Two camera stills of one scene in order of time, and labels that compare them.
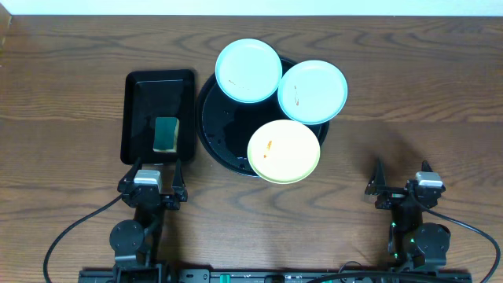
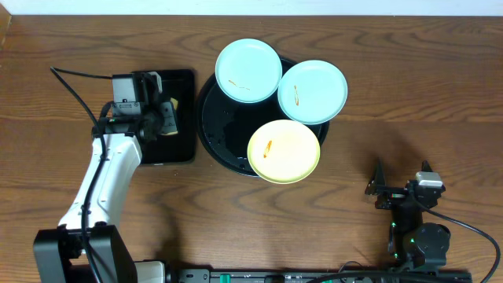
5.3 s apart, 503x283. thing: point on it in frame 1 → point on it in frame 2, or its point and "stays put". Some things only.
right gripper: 391,196 stays put
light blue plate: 248,71 stays put
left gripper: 169,198 → 166,116
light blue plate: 312,92 stays put
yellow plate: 284,152 stays put
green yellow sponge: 166,134 → 175,103
